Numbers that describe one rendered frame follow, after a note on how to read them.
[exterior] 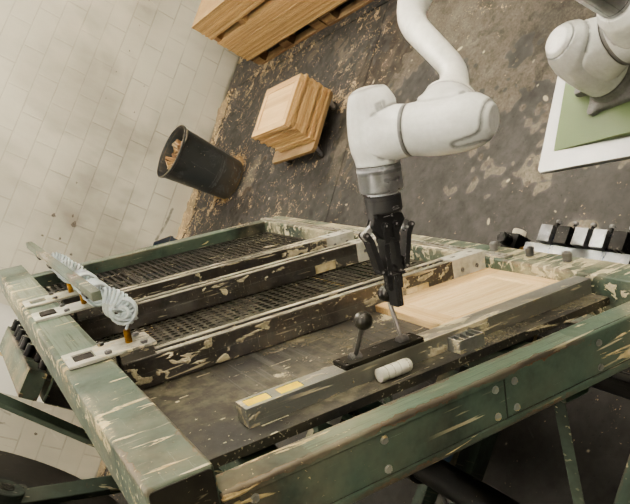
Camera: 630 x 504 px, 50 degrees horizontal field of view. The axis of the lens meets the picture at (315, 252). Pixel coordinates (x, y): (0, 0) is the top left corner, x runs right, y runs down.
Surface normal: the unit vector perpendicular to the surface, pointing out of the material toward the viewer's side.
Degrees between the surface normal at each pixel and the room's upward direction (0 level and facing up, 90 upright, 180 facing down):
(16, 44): 90
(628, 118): 5
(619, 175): 0
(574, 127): 5
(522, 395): 90
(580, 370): 90
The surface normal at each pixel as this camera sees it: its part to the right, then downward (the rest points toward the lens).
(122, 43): 0.55, -0.05
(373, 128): -0.41, 0.20
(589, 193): -0.79, -0.36
